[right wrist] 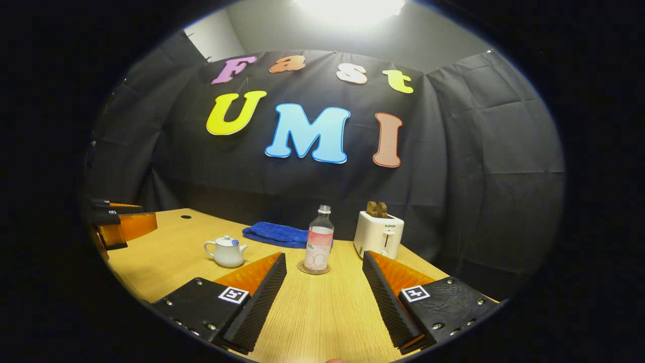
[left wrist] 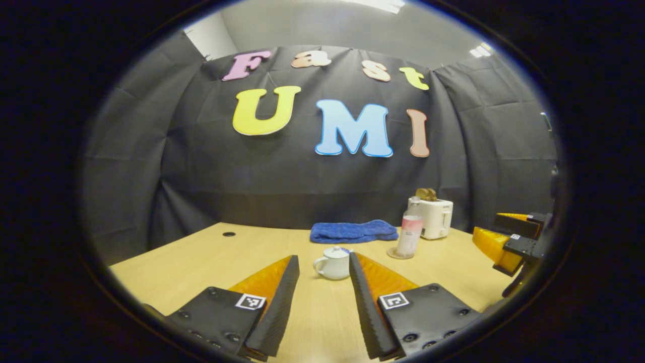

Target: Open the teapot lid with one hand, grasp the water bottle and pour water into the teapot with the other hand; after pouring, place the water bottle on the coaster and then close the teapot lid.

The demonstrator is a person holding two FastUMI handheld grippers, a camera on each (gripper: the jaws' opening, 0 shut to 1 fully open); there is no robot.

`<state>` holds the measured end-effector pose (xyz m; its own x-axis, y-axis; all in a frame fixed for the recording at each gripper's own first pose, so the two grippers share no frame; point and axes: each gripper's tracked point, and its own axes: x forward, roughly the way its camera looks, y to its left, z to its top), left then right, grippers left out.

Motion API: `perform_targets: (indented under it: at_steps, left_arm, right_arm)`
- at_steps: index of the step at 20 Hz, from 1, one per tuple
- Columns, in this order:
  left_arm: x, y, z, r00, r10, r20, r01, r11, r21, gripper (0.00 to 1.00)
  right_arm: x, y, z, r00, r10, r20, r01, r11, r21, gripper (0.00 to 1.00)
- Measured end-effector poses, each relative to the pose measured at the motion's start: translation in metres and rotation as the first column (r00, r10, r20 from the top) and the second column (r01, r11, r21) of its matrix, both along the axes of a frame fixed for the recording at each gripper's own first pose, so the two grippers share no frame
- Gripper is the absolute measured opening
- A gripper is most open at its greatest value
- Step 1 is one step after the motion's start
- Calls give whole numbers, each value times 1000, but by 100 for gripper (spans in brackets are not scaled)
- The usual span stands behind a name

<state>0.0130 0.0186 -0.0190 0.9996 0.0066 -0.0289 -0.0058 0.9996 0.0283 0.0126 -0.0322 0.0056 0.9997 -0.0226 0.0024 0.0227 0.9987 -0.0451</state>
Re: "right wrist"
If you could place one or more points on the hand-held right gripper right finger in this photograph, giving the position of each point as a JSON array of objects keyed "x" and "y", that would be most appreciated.
[{"x": 385, "y": 302}]

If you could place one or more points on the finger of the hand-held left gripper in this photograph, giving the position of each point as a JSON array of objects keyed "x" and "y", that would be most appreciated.
[
  {"x": 136, "y": 226},
  {"x": 108, "y": 205}
]

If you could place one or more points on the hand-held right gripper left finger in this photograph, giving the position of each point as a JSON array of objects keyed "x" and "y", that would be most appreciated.
[{"x": 259, "y": 302}]

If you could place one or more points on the round brown coaster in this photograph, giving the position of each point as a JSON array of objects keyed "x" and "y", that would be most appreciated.
[{"x": 302, "y": 268}]

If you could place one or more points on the white teacup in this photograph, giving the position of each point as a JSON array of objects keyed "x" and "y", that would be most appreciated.
[{"x": 227, "y": 256}]

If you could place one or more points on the clear water bottle pink label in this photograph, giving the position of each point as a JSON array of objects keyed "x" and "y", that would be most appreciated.
[{"x": 319, "y": 242}]

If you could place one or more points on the white toaster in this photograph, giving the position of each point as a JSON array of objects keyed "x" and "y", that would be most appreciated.
[{"x": 378, "y": 234}]

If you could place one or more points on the blue towel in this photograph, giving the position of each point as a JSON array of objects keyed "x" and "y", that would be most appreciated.
[{"x": 274, "y": 234}]

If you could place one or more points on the brown bread slice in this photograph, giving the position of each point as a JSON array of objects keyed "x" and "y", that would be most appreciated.
[
  {"x": 383, "y": 210},
  {"x": 372, "y": 209}
]

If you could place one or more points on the black backdrop cloth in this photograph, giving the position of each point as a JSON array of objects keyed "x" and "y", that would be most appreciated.
[{"x": 302, "y": 186}]

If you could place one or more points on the long ceiling light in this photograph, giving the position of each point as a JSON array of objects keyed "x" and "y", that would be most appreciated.
[{"x": 350, "y": 10}]

